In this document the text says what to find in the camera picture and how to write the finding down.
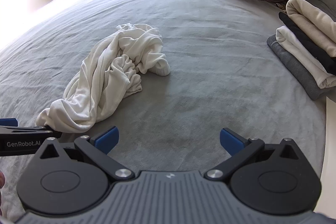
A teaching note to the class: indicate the folded white garment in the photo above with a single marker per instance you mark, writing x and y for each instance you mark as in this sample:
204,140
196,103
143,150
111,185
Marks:
302,58

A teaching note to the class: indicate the white pants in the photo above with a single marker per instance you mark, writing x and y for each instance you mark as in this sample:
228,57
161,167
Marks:
105,77

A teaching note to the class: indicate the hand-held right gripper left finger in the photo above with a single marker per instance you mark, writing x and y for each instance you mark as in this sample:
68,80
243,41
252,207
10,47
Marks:
107,138

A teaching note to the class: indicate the folded grey garment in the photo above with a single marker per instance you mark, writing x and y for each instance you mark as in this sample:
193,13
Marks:
291,66

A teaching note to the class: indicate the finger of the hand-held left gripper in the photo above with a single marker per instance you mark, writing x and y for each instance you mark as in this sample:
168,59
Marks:
8,122
39,131

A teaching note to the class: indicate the folded beige garment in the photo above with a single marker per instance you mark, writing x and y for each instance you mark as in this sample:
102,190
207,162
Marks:
312,19

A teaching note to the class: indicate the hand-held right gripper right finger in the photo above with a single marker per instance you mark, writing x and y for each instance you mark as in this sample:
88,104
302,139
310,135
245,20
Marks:
231,140

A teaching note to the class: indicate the folded black garment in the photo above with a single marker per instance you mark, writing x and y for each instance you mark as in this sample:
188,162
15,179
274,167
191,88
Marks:
302,36

